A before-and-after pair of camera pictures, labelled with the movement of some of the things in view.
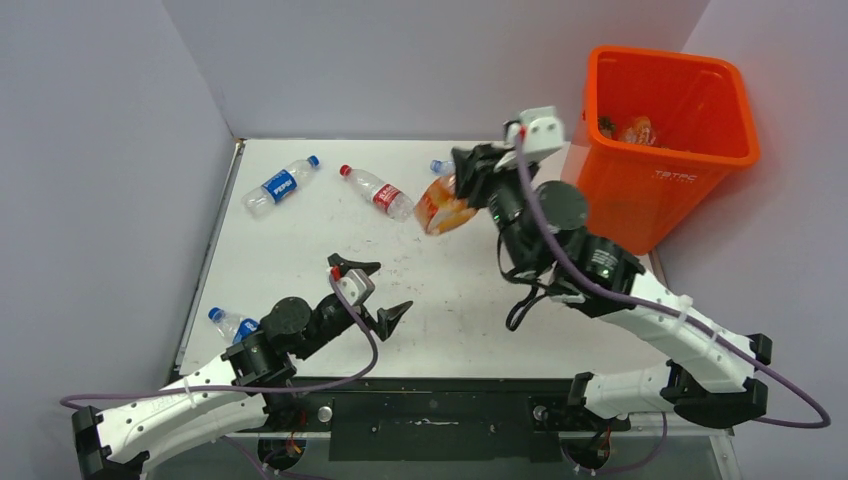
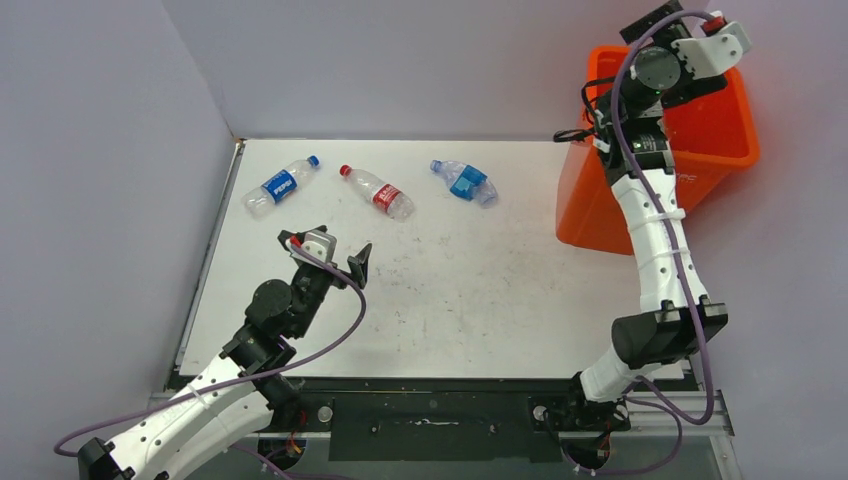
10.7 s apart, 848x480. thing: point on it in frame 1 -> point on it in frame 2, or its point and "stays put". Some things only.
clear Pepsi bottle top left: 259,199 stays put
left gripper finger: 388,318 -> 358,265
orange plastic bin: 705,113 stays put
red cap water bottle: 380,195 stays put
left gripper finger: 348,265 -> 284,236
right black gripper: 467,162 -> 666,32
